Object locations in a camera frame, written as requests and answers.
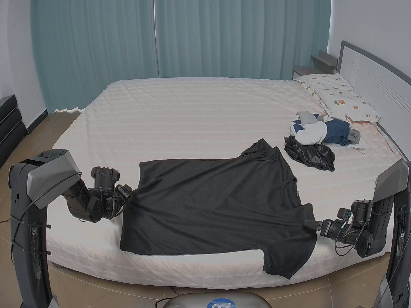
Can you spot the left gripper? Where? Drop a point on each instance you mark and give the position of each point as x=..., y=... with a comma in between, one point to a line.
x=122, y=192

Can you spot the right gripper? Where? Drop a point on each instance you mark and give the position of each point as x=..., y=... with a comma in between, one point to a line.
x=329, y=229

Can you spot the black T-shirt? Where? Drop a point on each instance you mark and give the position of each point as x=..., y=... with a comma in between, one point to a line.
x=208, y=204

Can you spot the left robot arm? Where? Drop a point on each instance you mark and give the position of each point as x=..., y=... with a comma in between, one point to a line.
x=48, y=175

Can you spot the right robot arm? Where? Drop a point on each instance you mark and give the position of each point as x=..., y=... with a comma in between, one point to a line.
x=390, y=181

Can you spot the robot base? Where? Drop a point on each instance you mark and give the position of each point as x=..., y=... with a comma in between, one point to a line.
x=192, y=302

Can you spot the pile of clothes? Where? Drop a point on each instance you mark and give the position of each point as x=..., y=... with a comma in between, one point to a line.
x=310, y=135

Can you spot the bed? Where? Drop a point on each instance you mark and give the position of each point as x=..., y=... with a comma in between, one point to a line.
x=192, y=117

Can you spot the black shiny garment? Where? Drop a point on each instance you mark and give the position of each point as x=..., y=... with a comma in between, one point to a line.
x=310, y=154

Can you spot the black chest of drawers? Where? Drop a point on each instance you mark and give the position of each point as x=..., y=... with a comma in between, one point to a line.
x=9, y=123

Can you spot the white printed pillow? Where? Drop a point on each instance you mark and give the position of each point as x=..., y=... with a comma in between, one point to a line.
x=338, y=96

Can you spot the blue-green curtain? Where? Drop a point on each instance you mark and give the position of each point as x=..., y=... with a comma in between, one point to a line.
x=240, y=27
x=96, y=43

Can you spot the grey bedside table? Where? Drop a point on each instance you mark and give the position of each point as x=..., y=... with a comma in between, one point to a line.
x=304, y=70

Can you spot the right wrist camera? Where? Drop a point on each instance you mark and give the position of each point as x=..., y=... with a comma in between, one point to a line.
x=345, y=214

